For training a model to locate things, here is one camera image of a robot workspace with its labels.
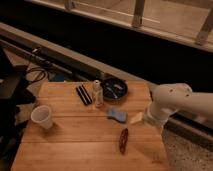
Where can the translucent plastic cup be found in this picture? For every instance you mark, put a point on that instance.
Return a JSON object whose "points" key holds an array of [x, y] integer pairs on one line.
{"points": [[41, 115]]}

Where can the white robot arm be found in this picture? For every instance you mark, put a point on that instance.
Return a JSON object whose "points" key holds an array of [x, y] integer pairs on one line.
{"points": [[171, 98]]}

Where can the clear small bottle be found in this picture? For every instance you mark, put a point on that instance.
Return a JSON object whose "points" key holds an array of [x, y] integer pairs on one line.
{"points": [[97, 93]]}

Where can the black round bowl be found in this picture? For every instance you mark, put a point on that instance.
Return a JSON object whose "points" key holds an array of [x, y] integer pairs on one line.
{"points": [[114, 89]]}

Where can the dark red pepper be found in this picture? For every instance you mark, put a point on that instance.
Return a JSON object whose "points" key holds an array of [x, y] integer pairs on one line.
{"points": [[123, 140]]}

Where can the black equipment at left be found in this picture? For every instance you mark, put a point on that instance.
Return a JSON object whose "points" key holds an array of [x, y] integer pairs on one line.
{"points": [[13, 92]]}

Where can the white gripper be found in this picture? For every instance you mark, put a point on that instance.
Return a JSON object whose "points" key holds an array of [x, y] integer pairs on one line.
{"points": [[157, 119]]}

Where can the black rectangular block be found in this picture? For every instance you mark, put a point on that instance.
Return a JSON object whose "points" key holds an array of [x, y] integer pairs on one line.
{"points": [[83, 94]]}

